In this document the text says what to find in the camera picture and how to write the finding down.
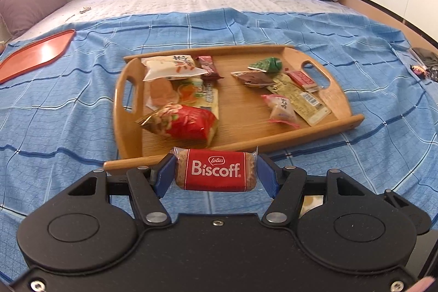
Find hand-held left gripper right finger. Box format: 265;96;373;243
256;153;380;228

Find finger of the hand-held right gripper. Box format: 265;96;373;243
382;189;432;235

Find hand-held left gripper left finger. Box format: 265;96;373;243
65;153;176;228

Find red biscuit packet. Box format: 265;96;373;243
171;146;261;193

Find wooden tray with handles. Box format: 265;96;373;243
103;45;365;173

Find red chip bag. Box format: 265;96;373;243
135;103;220;147

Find small white pink packet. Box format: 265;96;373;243
261;94;300;126

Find pale round pastry packet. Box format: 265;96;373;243
147;77;178;108

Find clear orange jelly cup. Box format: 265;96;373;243
178;82;206;103

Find brown chocolate biscuit packet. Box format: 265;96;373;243
231;70;276;87

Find red wafer packet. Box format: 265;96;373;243
286;70;324;92

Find white rice cracker packet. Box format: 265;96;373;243
141;54;202;82

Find green candy packet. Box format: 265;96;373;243
248;57;283;74

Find dark red snack bar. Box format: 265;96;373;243
196;55;224;80

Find long yellow snack packet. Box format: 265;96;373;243
267;73;332;126

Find crumpled yellow snack packet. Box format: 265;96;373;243
202;80;220;115

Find blue checked blanket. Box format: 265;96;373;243
0;8;438;265

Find small doll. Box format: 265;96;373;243
410;63;429;77

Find dark cloth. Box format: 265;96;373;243
411;47;438;82

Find red oval tray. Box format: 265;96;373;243
0;28;76;84

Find purple pillow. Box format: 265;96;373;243
0;0;67;39

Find wooden bed frame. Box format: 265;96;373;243
339;0;438;50

